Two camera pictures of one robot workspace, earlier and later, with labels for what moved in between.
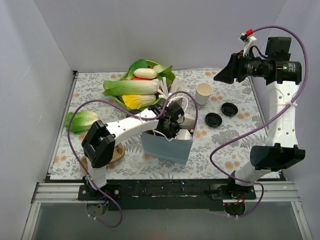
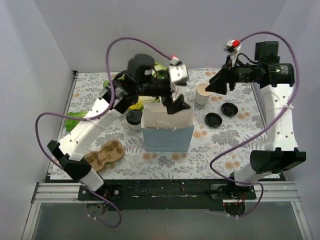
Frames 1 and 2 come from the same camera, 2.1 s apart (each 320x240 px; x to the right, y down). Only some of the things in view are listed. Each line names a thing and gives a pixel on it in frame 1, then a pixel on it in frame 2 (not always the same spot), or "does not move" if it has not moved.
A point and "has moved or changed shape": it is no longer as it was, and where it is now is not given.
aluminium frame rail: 266,192 does not move
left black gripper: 169,125 to 172,97
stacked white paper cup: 203,93 does not move
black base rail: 155,195 does not move
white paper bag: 159,147 has moved or changed shape
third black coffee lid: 229,109 does not move
